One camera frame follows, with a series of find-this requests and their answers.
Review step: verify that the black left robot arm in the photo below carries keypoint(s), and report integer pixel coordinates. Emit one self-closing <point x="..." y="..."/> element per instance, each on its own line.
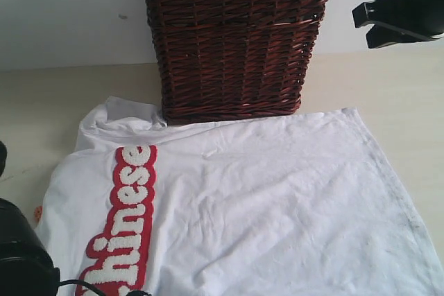
<point x="26" y="267"/>

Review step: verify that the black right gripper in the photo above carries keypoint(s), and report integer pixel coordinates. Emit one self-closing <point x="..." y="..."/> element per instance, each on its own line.
<point x="419" y="20"/>

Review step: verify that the dark red wicker basket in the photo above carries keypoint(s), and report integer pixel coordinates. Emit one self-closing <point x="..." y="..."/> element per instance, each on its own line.
<point x="225" y="60"/>

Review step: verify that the orange tape marker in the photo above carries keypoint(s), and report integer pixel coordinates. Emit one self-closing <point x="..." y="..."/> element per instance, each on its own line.
<point x="38" y="214"/>

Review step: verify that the white t-shirt red lettering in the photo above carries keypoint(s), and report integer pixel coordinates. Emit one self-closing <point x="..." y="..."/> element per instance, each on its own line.
<point x="289" y="205"/>

